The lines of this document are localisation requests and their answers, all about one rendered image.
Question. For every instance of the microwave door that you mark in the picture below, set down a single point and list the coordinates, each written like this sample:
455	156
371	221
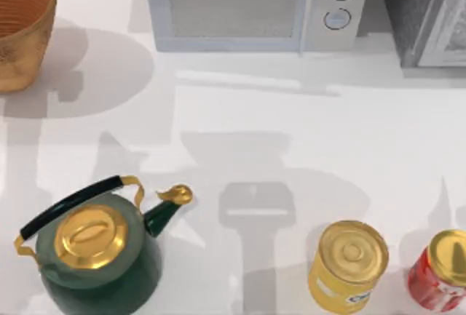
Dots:
233	6

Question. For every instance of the round microwave knob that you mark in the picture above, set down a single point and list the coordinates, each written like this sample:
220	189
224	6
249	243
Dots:
337	19

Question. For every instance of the yellow can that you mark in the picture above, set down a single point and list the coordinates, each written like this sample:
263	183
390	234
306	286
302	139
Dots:
346	267

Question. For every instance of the green and gold kettle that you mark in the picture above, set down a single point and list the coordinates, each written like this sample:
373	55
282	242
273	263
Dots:
98	257

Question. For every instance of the brown woven basket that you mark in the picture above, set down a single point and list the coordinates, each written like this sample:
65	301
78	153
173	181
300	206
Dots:
22	42

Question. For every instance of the red can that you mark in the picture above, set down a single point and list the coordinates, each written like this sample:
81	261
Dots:
440	275

